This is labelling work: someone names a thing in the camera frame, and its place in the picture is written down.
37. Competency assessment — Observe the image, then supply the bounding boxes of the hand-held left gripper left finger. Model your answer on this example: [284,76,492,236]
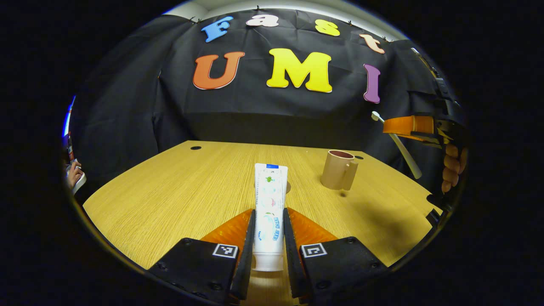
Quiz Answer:
[147,208,257,304]

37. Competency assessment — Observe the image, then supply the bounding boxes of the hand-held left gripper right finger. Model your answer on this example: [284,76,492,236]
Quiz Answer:
[283,207,389,304]

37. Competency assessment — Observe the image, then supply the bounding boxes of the white toothbrush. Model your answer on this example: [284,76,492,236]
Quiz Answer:
[371,111,422,180]

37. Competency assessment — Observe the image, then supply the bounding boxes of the white toothpaste tube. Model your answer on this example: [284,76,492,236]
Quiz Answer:
[252,163,289,272]

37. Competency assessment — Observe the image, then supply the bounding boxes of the beige cup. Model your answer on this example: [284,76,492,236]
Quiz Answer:
[320,150,359,191]

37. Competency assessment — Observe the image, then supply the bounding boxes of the black backdrop cloth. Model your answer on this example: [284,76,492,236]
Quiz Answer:
[70,8,464,200]

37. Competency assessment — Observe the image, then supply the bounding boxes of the white object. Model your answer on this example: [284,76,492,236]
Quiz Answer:
[70,171,88,195]

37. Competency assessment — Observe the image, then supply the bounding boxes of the blue lit screen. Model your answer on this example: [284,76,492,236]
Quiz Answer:
[64,96,76,137]

